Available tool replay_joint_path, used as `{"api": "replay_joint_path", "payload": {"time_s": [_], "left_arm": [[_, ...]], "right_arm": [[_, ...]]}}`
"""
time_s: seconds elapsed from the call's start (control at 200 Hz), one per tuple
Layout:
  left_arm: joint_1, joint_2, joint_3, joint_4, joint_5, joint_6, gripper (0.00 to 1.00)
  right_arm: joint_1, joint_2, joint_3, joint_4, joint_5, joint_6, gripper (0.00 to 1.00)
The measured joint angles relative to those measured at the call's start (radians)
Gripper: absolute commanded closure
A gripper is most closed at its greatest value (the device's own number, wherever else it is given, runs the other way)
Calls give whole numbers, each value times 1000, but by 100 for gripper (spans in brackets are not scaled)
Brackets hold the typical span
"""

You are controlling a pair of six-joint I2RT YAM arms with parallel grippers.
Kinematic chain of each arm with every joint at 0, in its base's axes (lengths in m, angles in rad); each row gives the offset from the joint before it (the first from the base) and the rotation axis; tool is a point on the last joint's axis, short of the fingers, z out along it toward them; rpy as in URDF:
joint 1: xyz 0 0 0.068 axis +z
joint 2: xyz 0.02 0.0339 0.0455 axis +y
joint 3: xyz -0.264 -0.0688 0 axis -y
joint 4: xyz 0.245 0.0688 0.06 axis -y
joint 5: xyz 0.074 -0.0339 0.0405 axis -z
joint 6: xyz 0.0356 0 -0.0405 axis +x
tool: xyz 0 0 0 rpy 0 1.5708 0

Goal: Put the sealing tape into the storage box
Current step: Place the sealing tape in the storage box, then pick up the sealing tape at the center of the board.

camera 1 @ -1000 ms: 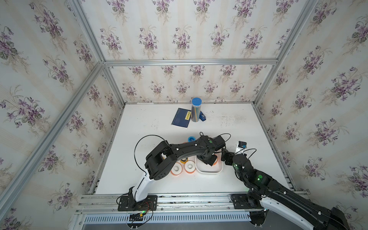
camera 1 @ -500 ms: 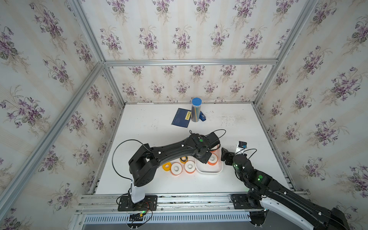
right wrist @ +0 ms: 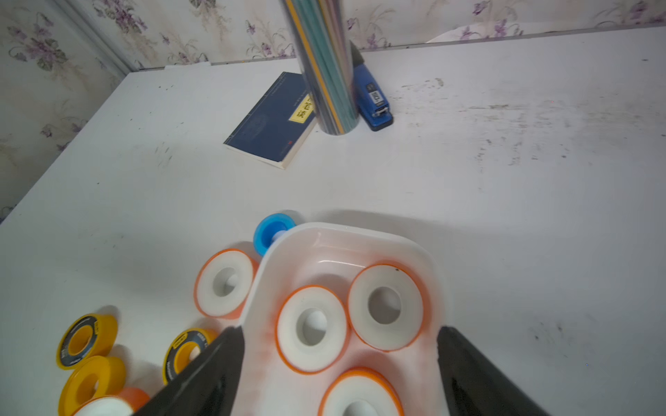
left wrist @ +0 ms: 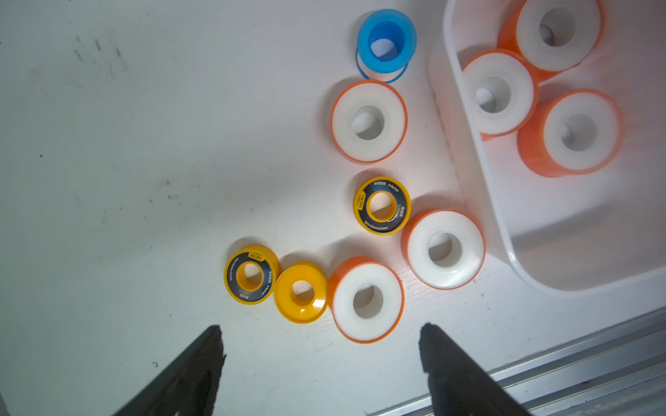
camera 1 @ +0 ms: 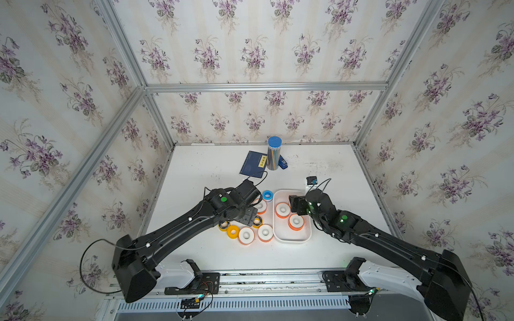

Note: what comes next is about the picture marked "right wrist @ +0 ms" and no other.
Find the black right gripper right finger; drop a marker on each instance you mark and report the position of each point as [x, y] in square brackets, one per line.
[473, 385]

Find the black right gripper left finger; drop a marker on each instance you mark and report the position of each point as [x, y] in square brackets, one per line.
[208, 385]

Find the orange tape roll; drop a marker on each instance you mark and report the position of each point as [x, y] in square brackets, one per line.
[127, 402]
[311, 330]
[224, 283]
[361, 391]
[385, 307]

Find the yellow black tape roll right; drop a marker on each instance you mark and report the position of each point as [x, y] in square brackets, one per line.
[183, 350]

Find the yellow black tape roll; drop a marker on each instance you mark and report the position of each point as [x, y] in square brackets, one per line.
[88, 336]
[183, 350]

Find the plain yellow tape roll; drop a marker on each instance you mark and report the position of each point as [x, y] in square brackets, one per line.
[97, 376]

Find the yellow black tape roll left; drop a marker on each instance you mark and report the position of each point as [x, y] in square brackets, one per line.
[88, 336]

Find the blue sealing tape roll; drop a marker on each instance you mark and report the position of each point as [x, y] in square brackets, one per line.
[269, 230]

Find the dark blue book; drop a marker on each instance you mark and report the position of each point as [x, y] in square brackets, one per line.
[278, 124]

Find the striped cylinder with blue lid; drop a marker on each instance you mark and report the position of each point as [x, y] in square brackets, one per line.
[324, 54]

